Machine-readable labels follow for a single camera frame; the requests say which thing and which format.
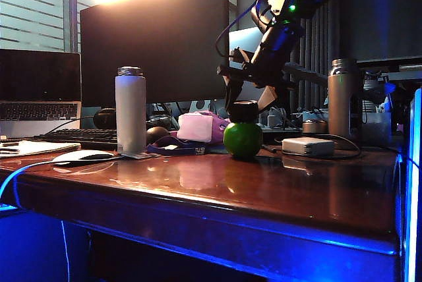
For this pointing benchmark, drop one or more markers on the green apple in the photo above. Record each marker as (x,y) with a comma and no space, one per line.
(243,140)

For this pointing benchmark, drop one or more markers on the open silver laptop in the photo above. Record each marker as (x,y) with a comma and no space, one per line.
(39,109)

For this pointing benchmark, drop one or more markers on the bronze bottle cap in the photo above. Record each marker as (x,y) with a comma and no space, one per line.
(314,127)

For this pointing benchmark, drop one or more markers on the brown round object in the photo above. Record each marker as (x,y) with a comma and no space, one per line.
(156,133)

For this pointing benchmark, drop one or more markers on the black slanted panel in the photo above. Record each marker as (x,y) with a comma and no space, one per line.
(310,76)

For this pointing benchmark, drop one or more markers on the white notebook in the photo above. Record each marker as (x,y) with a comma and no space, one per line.
(36,147)

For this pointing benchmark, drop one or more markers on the silver flat display panel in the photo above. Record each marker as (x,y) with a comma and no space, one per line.
(239,39)

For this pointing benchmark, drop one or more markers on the clear badge card holder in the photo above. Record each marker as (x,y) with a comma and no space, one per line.
(136,155)

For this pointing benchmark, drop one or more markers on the white thermos bottle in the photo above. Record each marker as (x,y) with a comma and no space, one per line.
(131,114)

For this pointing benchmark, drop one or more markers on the white computer mouse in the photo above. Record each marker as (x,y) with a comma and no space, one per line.
(82,155)

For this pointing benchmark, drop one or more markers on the white power adapter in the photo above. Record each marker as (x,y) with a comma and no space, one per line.
(307,146)

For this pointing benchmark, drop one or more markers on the black keyboard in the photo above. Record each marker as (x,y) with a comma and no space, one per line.
(82,134)

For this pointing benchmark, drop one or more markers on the black round object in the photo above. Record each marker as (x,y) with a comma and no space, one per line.
(105,118)

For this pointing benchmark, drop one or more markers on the large black monitor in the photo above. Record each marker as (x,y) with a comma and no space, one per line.
(155,48)

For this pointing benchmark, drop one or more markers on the translucent plastic container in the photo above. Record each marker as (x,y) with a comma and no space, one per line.
(376,128)

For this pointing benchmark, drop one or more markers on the vertical frame post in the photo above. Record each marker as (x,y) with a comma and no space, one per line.
(413,180)

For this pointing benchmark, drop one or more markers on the black thermos bottle cap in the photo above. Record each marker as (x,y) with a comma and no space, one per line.
(244,110)

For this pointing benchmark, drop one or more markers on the bronze metal thermos bottle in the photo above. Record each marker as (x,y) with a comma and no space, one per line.
(341,104)

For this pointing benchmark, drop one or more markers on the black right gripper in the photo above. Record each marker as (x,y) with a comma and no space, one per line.
(270,54)

